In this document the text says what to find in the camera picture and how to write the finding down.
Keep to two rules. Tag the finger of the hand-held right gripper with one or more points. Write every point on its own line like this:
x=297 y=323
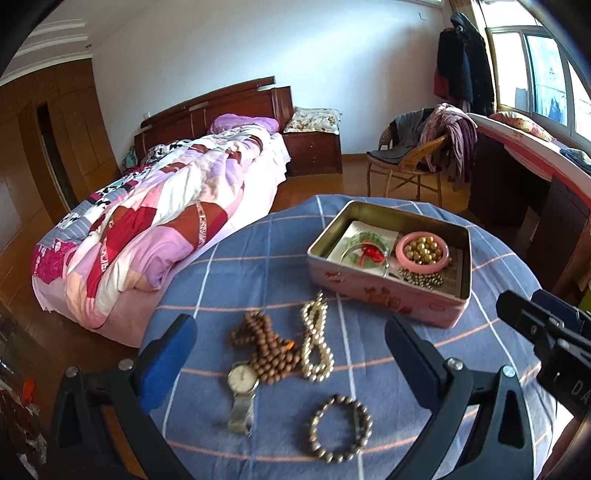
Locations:
x=521 y=314
x=556 y=304

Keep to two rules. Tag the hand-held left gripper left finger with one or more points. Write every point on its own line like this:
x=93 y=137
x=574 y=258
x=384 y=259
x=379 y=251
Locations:
x=166 y=364

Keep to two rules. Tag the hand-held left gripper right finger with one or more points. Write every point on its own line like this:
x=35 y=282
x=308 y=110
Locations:
x=411 y=350

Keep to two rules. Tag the pink tin box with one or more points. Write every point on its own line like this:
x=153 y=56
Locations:
x=392 y=300

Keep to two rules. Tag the small metallic bead strand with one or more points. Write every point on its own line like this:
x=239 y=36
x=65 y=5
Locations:
x=422 y=278

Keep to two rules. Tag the silver wristwatch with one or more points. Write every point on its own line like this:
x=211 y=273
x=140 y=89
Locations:
x=242 y=378

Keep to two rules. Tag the pink bangle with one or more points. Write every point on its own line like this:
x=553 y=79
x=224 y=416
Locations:
x=400 y=253

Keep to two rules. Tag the red charm ornament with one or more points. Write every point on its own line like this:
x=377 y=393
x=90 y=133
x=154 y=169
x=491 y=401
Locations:
x=374 y=254

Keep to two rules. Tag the thin silver bangle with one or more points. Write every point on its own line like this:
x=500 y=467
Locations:
x=344 y=258

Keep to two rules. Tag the green bangle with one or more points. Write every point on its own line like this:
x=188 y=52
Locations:
x=367 y=237

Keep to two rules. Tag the dark wooden desk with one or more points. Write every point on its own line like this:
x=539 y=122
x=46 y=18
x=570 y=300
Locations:
x=563 y=221

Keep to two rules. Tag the printed paper sheet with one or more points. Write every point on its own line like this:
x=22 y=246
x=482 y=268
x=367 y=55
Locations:
x=364 y=229

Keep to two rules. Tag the blue plaid tablecloth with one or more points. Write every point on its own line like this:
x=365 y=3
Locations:
x=295 y=277

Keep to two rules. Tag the small orange object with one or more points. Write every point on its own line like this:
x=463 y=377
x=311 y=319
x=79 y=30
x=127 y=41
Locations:
x=29 y=384

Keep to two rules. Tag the dark folded garment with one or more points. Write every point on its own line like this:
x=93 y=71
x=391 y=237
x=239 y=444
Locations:
x=577 y=159

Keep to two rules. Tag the pink white desk cloth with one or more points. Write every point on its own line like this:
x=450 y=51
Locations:
x=531 y=152

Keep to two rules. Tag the pink patchwork quilt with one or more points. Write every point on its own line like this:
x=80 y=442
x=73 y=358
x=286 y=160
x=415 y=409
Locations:
x=161 y=207

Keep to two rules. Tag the floral pink pillow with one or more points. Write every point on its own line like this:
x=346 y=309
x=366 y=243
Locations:
x=521 y=124

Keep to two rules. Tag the wicker chair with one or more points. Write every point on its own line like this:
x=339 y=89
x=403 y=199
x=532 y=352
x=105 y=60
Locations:
x=415 y=161

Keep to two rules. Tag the purple pink garment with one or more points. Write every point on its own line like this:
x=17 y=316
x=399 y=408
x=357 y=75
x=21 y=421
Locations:
x=455 y=134

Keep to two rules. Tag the dark grey garment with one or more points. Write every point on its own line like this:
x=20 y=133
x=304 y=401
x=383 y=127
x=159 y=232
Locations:
x=392 y=152

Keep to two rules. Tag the teal cloth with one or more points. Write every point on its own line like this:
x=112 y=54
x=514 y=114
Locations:
x=129 y=158

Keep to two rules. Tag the wooden nightstand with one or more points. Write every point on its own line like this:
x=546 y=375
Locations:
x=314 y=152

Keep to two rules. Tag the window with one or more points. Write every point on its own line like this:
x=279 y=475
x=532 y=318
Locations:
x=549 y=69

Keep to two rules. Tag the red hanging garment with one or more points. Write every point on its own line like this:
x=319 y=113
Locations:
x=439 y=85

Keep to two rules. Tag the wooden wardrobe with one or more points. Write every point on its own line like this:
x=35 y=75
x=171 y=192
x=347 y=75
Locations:
x=69 y=138

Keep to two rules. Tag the dark hooded coat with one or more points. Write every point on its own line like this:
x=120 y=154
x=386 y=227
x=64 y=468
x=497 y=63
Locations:
x=478 y=69

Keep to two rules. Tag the floral cushion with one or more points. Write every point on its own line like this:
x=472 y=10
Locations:
x=314 y=119

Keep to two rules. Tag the purple pillow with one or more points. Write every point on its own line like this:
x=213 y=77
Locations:
x=244 y=123

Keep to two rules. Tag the black hanging jacket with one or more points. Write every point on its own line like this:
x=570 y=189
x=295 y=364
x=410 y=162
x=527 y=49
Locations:
x=450 y=60

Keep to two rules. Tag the wooden bed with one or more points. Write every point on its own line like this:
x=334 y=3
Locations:
x=221 y=99

